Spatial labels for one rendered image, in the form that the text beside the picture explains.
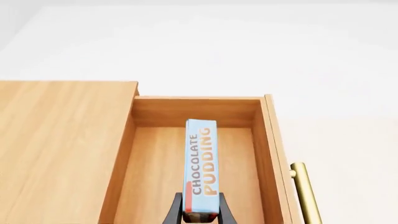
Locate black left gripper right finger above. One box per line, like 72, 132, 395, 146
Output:
216, 192, 240, 224

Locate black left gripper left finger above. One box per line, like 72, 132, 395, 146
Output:
160, 192, 185, 224

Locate wooden drawer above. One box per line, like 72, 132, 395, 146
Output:
97, 93, 302, 224

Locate wooden cabinet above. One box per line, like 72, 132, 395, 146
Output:
0, 80, 140, 224

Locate brass drawer handle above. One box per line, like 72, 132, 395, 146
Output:
289, 161, 325, 224

